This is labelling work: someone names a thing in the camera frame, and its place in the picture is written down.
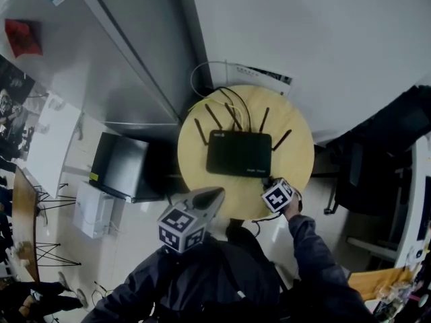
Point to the grey refrigerator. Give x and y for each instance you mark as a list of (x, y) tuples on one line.
[(101, 62)]

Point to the person's left forearm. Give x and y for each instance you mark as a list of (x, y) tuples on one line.
[(151, 266)]

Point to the brown wooden table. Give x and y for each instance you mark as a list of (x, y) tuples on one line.
[(25, 220)]

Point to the person's right forearm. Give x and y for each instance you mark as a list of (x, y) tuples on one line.
[(309, 241)]

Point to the black mesh office chair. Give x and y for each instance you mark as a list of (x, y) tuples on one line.
[(370, 153)]

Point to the red paper decoration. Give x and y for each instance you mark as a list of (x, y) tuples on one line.
[(23, 39)]

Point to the orange cardboard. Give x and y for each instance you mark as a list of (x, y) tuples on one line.
[(377, 281)]

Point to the black bag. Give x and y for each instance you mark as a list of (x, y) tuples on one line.
[(165, 167)]

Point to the black box with yellow label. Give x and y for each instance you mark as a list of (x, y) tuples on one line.
[(121, 167)]

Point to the white printed sheet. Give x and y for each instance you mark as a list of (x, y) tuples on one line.
[(259, 76)]

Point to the white computer case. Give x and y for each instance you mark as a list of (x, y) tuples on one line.
[(89, 210)]

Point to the white desk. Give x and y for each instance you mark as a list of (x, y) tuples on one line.
[(417, 180)]

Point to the white table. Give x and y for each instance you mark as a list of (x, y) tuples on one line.
[(50, 146)]

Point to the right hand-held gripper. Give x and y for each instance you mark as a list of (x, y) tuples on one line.
[(279, 195)]

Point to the black router with antennas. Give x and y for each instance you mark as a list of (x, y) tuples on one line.
[(239, 153)]

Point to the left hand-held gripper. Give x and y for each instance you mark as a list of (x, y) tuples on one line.
[(182, 231)]

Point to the round yellow wooden side table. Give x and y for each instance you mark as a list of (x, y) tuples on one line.
[(289, 167)]

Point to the person's dark jacket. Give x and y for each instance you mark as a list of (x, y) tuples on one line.
[(208, 281)]

